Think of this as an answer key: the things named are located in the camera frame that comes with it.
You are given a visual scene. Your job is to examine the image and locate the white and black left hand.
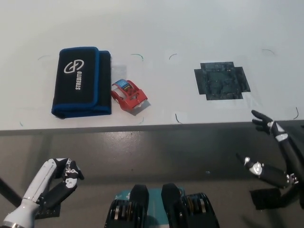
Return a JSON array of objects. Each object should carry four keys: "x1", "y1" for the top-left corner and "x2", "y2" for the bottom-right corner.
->
[{"x1": 21, "y1": 157, "x2": 85, "y2": 212}]

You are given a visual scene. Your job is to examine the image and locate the black right hand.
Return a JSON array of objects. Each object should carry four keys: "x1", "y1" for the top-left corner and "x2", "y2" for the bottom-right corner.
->
[{"x1": 236, "y1": 109, "x2": 304, "y2": 190}]

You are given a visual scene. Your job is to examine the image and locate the red tape dispenser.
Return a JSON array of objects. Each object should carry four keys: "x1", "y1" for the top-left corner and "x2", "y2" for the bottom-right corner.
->
[{"x1": 111, "y1": 78, "x2": 148, "y2": 112}]

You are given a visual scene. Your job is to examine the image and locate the black tape patch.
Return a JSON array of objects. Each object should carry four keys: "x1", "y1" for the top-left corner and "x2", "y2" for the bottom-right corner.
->
[{"x1": 194, "y1": 61, "x2": 252, "y2": 101}]

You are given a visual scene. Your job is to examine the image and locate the black notebook pouch blue trim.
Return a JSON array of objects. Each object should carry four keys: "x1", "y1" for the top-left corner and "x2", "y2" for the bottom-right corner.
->
[{"x1": 51, "y1": 47, "x2": 112, "y2": 119}]

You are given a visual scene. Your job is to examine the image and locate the black table leg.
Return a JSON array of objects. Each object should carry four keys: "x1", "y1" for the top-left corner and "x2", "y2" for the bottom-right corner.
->
[{"x1": 0, "y1": 177, "x2": 23, "y2": 207}]

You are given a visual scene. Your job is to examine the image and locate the black floor mat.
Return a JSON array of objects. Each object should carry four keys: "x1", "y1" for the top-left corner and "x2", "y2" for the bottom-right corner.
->
[{"x1": 249, "y1": 189, "x2": 285, "y2": 210}]

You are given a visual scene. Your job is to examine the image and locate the black teal robot body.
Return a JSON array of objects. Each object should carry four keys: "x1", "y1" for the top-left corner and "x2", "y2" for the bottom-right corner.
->
[{"x1": 104, "y1": 183, "x2": 220, "y2": 228}]

